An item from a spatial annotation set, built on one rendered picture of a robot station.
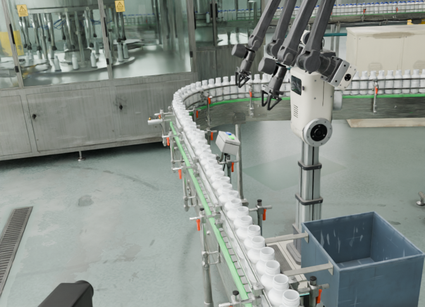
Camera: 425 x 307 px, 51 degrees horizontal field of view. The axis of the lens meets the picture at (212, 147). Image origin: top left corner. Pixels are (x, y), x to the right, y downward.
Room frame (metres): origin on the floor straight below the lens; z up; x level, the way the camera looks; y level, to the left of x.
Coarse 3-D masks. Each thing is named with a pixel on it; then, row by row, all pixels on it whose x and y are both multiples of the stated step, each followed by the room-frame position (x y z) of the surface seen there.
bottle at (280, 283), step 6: (276, 276) 0.88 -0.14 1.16; (282, 276) 0.88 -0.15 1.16; (276, 282) 0.86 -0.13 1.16; (282, 282) 0.88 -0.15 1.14; (288, 282) 0.86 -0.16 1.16; (276, 288) 0.86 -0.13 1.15; (282, 288) 0.85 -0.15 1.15; (270, 294) 0.87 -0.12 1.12; (276, 294) 0.86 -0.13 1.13; (282, 294) 0.85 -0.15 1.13; (270, 300) 0.86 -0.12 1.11; (276, 300) 0.85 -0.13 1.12; (276, 306) 0.85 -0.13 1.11
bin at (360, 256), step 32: (320, 224) 1.49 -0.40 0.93; (352, 224) 1.52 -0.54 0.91; (384, 224) 1.46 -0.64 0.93; (320, 256) 1.32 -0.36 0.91; (352, 256) 1.52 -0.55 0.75; (384, 256) 1.45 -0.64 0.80; (416, 256) 1.23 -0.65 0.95; (352, 288) 1.19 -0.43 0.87; (384, 288) 1.21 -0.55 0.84; (416, 288) 1.23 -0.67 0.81
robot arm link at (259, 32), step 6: (270, 0) 2.47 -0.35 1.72; (276, 0) 2.46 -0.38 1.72; (270, 6) 2.45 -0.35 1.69; (276, 6) 2.46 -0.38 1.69; (264, 12) 2.46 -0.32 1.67; (270, 12) 2.45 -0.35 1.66; (264, 18) 2.44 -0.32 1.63; (270, 18) 2.45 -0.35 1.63; (258, 24) 2.45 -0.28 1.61; (264, 24) 2.44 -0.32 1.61; (258, 30) 2.43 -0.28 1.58; (264, 30) 2.44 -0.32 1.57; (252, 36) 2.47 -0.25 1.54; (258, 36) 2.42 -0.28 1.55; (252, 42) 2.41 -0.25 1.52
